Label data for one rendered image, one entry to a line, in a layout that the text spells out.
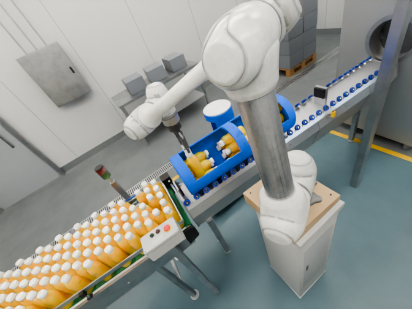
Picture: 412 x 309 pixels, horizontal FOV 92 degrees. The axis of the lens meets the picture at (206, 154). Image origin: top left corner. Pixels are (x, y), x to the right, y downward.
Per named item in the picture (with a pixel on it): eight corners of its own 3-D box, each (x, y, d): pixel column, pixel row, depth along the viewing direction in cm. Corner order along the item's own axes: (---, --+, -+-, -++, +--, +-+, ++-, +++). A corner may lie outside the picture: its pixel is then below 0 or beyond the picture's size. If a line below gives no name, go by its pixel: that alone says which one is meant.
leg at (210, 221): (232, 251, 193) (213, 219, 153) (227, 255, 192) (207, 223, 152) (228, 246, 197) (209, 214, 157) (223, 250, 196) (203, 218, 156)
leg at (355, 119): (354, 140, 242) (365, 94, 201) (351, 143, 240) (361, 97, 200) (349, 138, 246) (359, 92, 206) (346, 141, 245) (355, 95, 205)
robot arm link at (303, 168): (316, 180, 96) (322, 145, 82) (309, 211, 86) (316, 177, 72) (281, 173, 104) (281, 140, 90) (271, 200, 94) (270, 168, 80)
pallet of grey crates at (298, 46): (316, 59, 421) (319, -11, 345) (290, 76, 401) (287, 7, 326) (272, 55, 509) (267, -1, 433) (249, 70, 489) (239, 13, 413)
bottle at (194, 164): (206, 176, 126) (195, 156, 114) (195, 179, 127) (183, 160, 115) (205, 168, 131) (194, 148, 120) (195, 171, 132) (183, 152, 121)
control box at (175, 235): (186, 238, 107) (178, 229, 101) (154, 262, 104) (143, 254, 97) (179, 224, 115) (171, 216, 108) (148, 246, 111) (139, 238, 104)
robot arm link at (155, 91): (165, 106, 104) (150, 122, 97) (151, 79, 95) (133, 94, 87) (181, 106, 99) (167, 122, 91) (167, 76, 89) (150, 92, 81)
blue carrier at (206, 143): (296, 134, 146) (297, 100, 127) (197, 203, 129) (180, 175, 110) (268, 120, 167) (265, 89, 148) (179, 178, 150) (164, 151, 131)
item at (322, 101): (326, 105, 162) (328, 87, 152) (323, 107, 161) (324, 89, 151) (316, 101, 169) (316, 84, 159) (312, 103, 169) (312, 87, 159)
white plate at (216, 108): (215, 97, 208) (216, 99, 208) (197, 112, 197) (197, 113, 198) (236, 101, 189) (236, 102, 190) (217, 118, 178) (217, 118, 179)
